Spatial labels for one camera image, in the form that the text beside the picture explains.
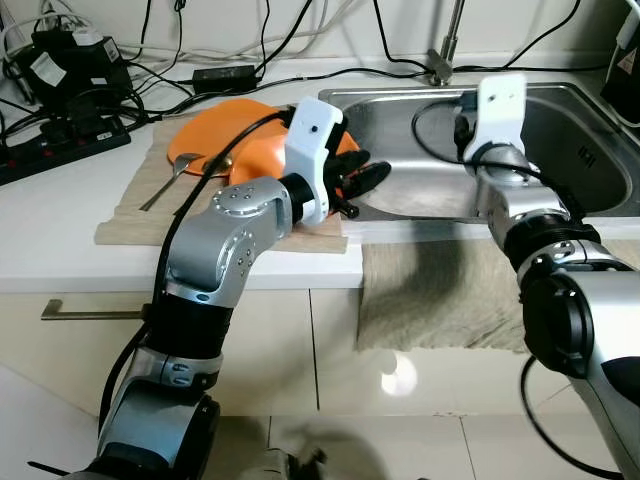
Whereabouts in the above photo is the bronze metal spoon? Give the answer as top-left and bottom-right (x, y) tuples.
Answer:
(205, 155), (238, 176)

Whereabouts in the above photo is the orange plastic plate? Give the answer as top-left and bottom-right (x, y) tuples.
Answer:
(167, 98), (286, 173)

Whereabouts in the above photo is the silver metal fork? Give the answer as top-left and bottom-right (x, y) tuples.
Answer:
(140, 152), (208, 211)

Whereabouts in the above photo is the cream kitchen base cabinet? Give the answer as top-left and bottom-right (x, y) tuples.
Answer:
(0, 288), (640, 419)

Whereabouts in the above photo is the chrome faucet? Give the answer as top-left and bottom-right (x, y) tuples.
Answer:
(428, 0), (467, 87)

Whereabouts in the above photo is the stainless steel sink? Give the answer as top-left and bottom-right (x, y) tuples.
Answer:
(318, 82), (640, 223)

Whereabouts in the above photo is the black power adapter brick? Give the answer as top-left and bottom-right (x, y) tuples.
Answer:
(192, 65), (259, 87)

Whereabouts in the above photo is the black power strip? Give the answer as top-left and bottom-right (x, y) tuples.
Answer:
(0, 115), (133, 187)

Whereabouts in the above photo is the black battery charger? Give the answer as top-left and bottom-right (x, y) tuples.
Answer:
(3, 25), (131, 111)

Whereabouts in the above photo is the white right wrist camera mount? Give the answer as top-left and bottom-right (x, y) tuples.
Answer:
(468, 73), (529, 167)

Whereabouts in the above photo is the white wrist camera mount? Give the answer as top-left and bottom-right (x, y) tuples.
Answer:
(468, 73), (529, 167)
(283, 100), (347, 227)

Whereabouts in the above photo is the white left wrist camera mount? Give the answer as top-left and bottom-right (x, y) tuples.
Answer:
(283, 100), (347, 227)

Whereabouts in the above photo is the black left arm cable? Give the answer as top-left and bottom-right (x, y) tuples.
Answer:
(95, 108), (293, 431)

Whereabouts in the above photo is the steel cabinet bar handle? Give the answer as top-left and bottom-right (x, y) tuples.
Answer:
(42, 300), (149, 322)

